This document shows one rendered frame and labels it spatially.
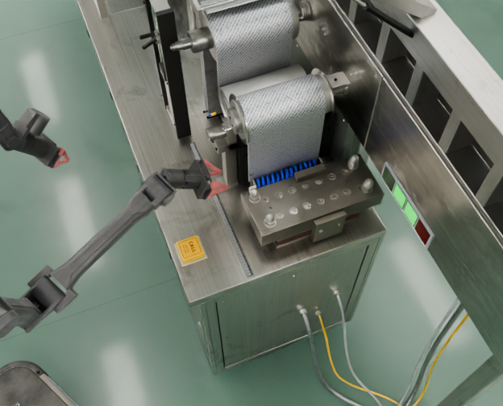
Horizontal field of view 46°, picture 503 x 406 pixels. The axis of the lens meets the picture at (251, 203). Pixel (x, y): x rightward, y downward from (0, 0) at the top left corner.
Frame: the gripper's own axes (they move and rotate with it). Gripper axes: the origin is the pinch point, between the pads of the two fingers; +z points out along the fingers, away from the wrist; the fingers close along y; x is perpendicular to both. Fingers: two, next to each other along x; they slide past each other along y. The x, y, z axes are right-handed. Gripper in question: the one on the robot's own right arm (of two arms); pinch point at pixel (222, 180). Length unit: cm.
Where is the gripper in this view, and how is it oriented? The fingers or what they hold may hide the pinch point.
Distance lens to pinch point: 177.6
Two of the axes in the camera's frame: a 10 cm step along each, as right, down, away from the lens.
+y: 3.8, 7.9, -4.9
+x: 4.7, -6.2, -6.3
